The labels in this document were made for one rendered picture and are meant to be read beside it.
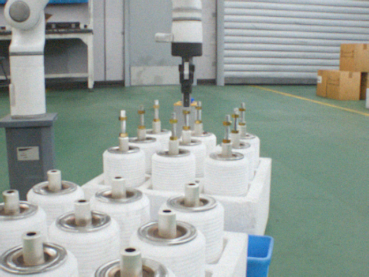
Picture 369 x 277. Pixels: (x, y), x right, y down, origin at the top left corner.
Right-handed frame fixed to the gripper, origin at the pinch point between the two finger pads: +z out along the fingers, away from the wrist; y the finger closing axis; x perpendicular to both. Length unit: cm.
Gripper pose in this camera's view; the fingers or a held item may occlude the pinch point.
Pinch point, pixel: (186, 101)
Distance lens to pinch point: 108.4
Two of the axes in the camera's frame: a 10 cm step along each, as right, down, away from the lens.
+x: -10.0, -0.1, 0.2
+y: 0.2, -1.9, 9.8
